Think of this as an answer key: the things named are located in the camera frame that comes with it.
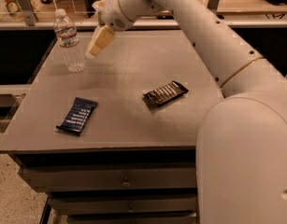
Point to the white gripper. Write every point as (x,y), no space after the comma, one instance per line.
(112,13)

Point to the clear plastic water bottle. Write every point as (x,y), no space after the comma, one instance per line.
(67,36)

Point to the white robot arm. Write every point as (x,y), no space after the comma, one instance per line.
(241,146)

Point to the black snack bar wrapper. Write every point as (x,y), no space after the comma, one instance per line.
(165,94)

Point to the orange printed snack bag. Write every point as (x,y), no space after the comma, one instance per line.
(10,10)

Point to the blue snack bar wrapper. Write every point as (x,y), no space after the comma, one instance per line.
(78,116)

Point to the grey drawer cabinet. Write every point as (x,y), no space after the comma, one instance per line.
(132,163)

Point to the left metal rail bracket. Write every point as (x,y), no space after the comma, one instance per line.
(28,12)

